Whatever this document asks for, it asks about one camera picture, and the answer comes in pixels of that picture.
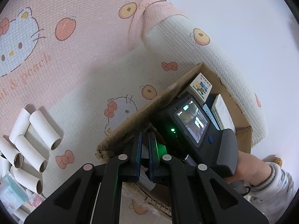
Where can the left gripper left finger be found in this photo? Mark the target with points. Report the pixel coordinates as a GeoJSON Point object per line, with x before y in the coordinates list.
{"type": "Point", "coordinates": [93, 193]}

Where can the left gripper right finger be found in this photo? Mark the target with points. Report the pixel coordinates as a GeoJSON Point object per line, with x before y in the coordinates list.
{"type": "Point", "coordinates": [197, 193]}

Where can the spiral notebook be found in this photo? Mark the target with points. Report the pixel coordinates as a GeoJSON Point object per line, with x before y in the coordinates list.
{"type": "Point", "coordinates": [221, 114]}

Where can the blue white wipes pack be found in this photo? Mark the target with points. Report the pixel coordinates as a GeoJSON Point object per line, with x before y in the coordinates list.
{"type": "Point", "coordinates": [12, 194]}

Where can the white paper tube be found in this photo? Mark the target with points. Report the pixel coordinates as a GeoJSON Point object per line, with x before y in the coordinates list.
{"type": "Point", "coordinates": [37, 161]}
{"type": "Point", "coordinates": [11, 153]}
{"type": "Point", "coordinates": [20, 126]}
{"type": "Point", "coordinates": [21, 215]}
{"type": "Point", "coordinates": [43, 128]}
{"type": "Point", "coordinates": [145, 181]}
{"type": "Point", "coordinates": [27, 180]}

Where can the grey white sleeve forearm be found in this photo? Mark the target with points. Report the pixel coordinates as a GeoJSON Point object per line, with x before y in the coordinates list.
{"type": "Point", "coordinates": [274, 195]}

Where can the person right hand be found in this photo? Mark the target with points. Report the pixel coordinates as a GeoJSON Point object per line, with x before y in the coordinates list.
{"type": "Point", "coordinates": [250, 169]}

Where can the panda print carton box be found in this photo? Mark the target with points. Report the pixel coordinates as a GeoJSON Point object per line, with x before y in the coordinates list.
{"type": "Point", "coordinates": [200, 88]}

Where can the brown cardboard box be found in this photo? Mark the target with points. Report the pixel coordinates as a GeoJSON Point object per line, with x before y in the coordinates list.
{"type": "Point", "coordinates": [189, 156]}

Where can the pink white sachet pouch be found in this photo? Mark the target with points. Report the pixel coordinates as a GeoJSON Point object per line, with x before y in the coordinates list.
{"type": "Point", "coordinates": [35, 200]}

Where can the pink hello kitty mat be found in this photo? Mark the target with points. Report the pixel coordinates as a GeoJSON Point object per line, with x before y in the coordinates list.
{"type": "Point", "coordinates": [98, 70]}

